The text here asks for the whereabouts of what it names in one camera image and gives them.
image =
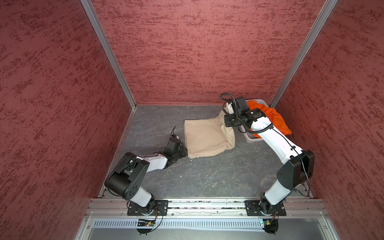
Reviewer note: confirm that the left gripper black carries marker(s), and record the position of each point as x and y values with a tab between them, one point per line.
184	152

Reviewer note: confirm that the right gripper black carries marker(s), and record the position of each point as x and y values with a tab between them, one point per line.
227	123

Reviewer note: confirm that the orange shorts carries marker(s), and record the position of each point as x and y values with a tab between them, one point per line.
273	116

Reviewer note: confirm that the beige shorts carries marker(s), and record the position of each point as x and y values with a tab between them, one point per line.
208	138

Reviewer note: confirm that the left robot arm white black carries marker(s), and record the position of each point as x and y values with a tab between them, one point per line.
125	179

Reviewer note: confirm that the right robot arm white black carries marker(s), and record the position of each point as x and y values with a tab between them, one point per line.
297	164

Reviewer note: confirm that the white plastic basket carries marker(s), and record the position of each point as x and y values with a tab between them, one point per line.
249	137

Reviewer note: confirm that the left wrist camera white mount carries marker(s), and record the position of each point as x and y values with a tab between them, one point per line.
174	141

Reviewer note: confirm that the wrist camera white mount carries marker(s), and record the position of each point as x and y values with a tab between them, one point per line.
174	141
238	106

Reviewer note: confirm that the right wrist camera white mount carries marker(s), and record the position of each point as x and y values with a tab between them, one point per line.
238	106

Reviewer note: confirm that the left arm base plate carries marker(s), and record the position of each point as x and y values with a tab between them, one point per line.
159	207

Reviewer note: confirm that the left circuit board with wires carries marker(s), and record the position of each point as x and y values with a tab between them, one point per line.
144	227

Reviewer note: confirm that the circuit board with wires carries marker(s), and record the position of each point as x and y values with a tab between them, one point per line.
271	226
144	227

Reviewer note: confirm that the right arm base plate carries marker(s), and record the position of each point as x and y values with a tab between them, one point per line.
252	207

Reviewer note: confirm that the aluminium rail frame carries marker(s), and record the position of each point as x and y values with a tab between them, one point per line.
203	214

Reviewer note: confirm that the right circuit board with wires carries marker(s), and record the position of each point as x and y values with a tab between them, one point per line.
271	226

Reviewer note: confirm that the right corner aluminium post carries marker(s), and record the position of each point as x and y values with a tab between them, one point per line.
317	26

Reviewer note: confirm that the corner aluminium post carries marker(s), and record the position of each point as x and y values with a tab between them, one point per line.
317	26
96	24

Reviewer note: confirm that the left corner aluminium post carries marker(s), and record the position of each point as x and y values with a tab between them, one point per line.
96	24

